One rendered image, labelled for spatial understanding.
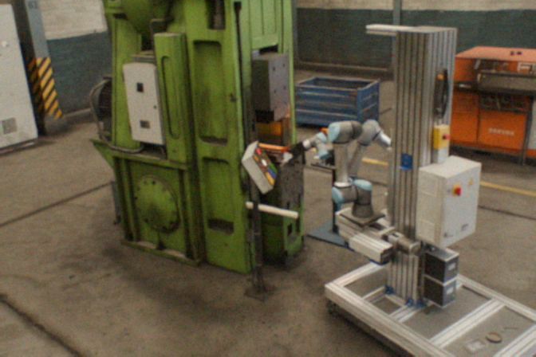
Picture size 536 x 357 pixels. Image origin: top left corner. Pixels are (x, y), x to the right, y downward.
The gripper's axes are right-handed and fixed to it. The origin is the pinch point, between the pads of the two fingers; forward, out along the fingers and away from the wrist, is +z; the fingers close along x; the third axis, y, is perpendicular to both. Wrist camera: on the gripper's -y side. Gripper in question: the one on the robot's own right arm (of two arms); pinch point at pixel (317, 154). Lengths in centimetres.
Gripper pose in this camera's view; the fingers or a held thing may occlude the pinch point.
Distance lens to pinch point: 423.6
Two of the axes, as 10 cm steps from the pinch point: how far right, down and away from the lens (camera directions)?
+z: -8.5, -1.4, 5.1
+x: 5.2, -3.1, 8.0
